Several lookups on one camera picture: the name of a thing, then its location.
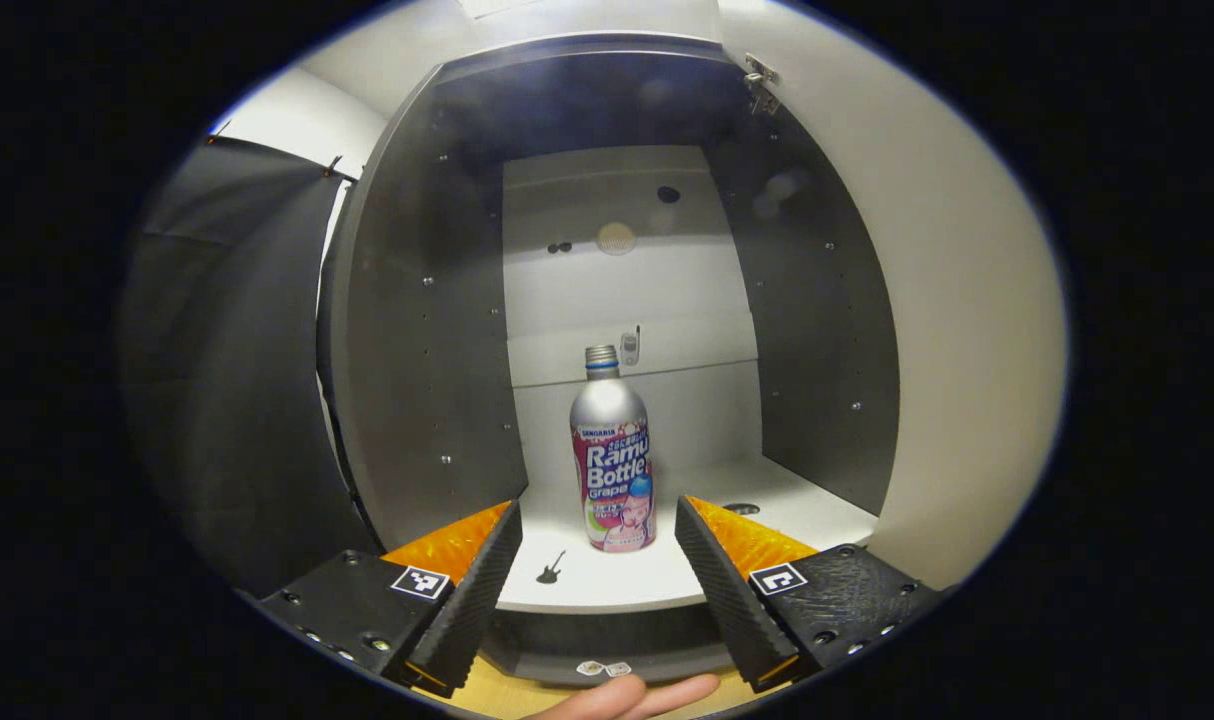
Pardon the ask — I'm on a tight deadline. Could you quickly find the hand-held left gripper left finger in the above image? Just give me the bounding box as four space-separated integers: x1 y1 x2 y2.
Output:
252 500 524 699

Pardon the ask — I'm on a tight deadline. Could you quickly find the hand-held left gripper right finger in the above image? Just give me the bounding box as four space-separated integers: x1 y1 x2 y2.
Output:
673 495 943 694

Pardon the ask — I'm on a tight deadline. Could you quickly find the silver bottle with pink label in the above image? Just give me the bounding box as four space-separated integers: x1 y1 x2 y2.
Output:
569 345 658 554

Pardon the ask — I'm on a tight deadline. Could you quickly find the dark grey cabinet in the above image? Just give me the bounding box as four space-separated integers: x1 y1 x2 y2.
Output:
317 35 903 691

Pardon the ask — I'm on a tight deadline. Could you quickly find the beige cabinet door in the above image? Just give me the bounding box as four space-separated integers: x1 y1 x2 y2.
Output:
717 0 1068 591

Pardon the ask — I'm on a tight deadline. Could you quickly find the white cabinet shelf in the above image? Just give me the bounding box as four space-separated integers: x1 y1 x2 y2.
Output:
495 455 880 613

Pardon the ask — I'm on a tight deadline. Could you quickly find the metal door hinge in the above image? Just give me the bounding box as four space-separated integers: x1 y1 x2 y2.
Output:
744 55 781 116

